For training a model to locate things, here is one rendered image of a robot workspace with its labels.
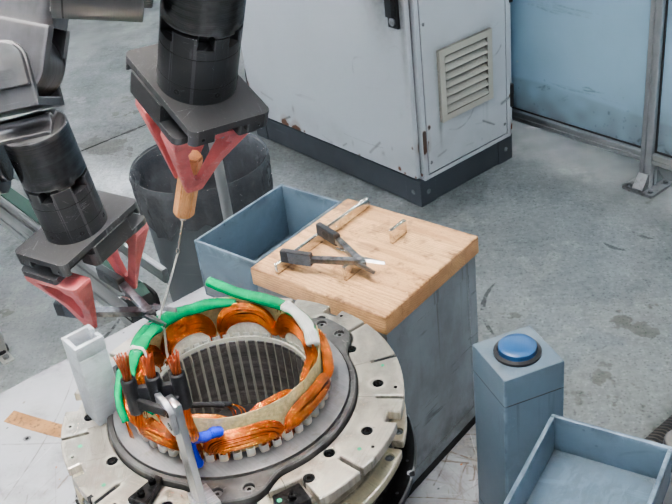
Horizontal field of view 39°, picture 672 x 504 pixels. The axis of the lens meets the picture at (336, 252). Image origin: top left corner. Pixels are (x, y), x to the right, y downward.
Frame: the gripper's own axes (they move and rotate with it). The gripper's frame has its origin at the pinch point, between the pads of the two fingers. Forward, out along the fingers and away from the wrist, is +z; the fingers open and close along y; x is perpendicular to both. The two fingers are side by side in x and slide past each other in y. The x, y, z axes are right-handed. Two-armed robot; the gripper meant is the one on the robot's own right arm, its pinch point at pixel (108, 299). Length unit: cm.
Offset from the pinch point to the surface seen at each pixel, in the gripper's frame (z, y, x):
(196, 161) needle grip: -18.2, -1.3, 16.3
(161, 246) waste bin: 92, -93, -105
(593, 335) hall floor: 136, -142, -3
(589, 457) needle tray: 15.7, -11.0, 43.3
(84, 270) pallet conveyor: 49, -43, -67
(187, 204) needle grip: -14.3, -0.4, 14.7
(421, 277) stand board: 13.9, -26.7, 18.5
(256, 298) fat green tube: 2.6, -7.4, 11.9
